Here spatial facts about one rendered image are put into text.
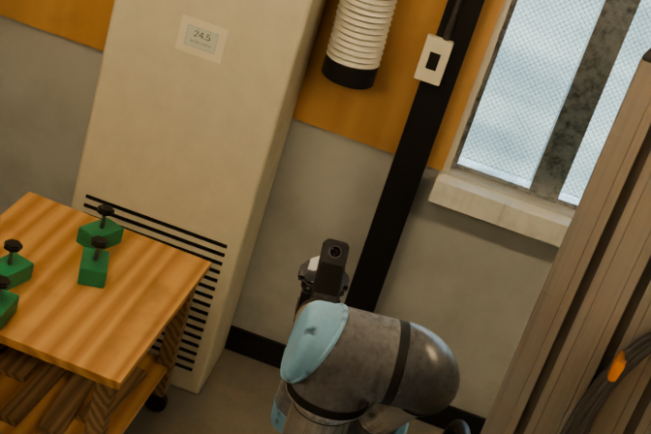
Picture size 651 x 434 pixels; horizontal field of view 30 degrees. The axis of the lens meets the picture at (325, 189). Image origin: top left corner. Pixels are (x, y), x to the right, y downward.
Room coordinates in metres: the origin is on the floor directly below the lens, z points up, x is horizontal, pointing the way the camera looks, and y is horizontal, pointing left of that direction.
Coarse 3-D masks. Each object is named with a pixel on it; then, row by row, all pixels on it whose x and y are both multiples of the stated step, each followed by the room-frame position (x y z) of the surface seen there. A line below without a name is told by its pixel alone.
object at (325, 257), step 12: (336, 240) 1.83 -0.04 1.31; (324, 252) 1.81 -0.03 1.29; (336, 252) 1.81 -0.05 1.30; (348, 252) 1.82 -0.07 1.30; (324, 264) 1.80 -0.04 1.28; (336, 264) 1.81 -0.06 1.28; (324, 276) 1.79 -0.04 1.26; (336, 276) 1.80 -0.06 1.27; (324, 288) 1.78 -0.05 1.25; (336, 288) 1.79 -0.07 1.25; (336, 300) 1.78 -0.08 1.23
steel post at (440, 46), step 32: (448, 0) 3.22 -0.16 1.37; (480, 0) 3.21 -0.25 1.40; (448, 32) 3.20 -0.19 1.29; (448, 64) 3.22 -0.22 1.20; (416, 96) 3.22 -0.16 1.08; (448, 96) 3.21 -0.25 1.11; (416, 128) 3.22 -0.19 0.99; (416, 160) 3.22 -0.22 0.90; (384, 192) 3.22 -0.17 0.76; (416, 192) 3.21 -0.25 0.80; (384, 224) 3.22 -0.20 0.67; (384, 256) 3.22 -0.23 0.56; (352, 288) 3.22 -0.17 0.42
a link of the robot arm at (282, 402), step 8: (280, 384) 1.63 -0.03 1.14; (280, 392) 1.62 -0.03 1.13; (280, 400) 1.61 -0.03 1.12; (288, 400) 1.61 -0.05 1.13; (272, 408) 1.63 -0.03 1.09; (280, 408) 1.61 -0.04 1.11; (288, 408) 1.60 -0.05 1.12; (272, 416) 1.62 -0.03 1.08; (280, 416) 1.61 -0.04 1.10; (272, 424) 1.62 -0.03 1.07; (280, 424) 1.60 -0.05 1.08; (280, 432) 1.60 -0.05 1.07
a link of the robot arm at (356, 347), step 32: (320, 320) 1.35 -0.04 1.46; (352, 320) 1.36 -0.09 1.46; (384, 320) 1.39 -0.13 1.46; (288, 352) 1.37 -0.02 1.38; (320, 352) 1.32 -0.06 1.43; (352, 352) 1.33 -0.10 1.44; (384, 352) 1.34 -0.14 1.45; (288, 384) 1.36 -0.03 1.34; (320, 384) 1.32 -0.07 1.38; (352, 384) 1.32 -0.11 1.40; (384, 384) 1.32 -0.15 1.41; (288, 416) 1.36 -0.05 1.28; (320, 416) 1.32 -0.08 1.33; (352, 416) 1.33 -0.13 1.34
